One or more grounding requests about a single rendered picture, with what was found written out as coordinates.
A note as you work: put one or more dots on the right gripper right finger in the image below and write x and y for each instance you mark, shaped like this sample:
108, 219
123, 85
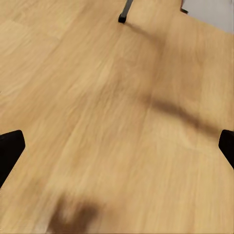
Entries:
226, 145

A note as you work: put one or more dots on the camera tripod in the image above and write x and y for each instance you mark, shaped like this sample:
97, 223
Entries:
122, 17

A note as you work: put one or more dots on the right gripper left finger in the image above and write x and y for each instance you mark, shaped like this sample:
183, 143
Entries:
12, 145

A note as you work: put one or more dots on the desk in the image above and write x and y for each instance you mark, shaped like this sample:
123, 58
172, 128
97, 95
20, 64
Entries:
218, 13

